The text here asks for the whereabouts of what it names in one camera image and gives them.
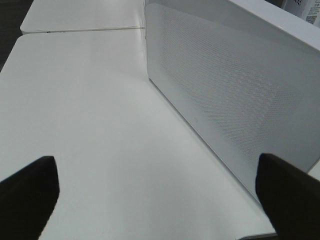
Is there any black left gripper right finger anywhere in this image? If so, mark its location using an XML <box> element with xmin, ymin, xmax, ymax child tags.
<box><xmin>255</xmin><ymin>153</ymin><xmax>320</xmax><ymax>240</ymax></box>

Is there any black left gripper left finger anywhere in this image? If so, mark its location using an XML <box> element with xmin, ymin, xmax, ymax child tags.
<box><xmin>0</xmin><ymin>156</ymin><xmax>60</xmax><ymax>240</ymax></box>

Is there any white microwave door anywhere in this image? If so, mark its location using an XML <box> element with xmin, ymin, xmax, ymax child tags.
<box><xmin>145</xmin><ymin>0</ymin><xmax>320</xmax><ymax>194</ymax></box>

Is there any white warning label sticker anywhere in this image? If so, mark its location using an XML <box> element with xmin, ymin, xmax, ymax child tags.
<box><xmin>305</xmin><ymin>0</ymin><xmax>320</xmax><ymax>27</ymax></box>

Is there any white microwave oven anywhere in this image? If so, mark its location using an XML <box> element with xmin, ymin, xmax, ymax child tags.
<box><xmin>281</xmin><ymin>0</ymin><xmax>320</xmax><ymax>21</ymax></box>

